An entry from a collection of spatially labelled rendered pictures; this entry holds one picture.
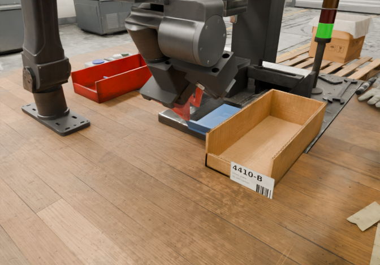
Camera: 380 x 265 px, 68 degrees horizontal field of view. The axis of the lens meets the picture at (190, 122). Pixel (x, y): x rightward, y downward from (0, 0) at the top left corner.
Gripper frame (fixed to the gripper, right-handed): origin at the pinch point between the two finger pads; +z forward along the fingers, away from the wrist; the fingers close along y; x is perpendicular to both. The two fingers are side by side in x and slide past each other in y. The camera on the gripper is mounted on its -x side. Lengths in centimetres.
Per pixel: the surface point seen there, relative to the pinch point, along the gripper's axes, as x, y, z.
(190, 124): 2.1, 0.1, 6.0
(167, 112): 11.6, 2.2, 9.3
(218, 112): 2.0, 8.2, 12.0
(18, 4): 451, 126, 112
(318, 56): -8.8, 39.3, 20.6
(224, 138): -5.7, 0.0, 6.0
